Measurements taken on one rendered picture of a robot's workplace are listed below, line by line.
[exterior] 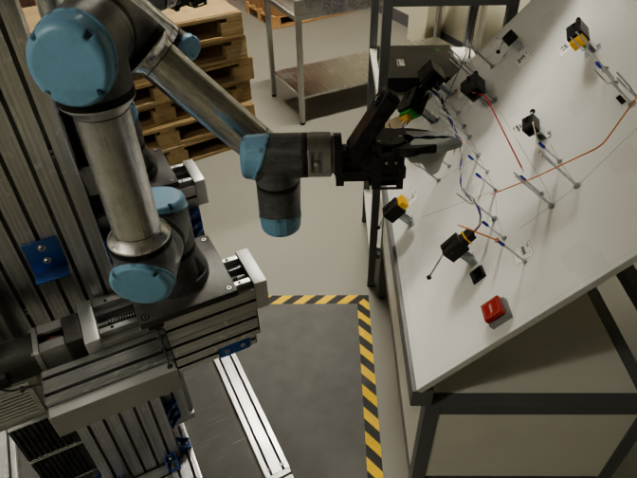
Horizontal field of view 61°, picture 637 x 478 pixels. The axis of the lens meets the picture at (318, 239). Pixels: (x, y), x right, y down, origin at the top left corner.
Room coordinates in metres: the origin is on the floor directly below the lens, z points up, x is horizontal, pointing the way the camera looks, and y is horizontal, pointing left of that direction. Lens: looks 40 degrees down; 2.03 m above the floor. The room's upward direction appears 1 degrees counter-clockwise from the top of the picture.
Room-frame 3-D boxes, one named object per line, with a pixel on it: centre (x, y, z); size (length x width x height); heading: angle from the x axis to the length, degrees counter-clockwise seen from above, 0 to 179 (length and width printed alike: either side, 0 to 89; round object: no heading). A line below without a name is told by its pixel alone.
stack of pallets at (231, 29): (3.62, 1.20, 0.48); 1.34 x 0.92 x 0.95; 120
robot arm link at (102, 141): (0.78, 0.33, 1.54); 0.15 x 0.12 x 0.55; 0
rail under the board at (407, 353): (1.37, -0.27, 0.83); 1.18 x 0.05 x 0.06; 178
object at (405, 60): (2.24, -0.44, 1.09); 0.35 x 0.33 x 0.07; 178
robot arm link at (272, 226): (0.80, 0.07, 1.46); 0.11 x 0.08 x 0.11; 0
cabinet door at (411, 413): (1.10, -0.28, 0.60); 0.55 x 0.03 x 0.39; 178
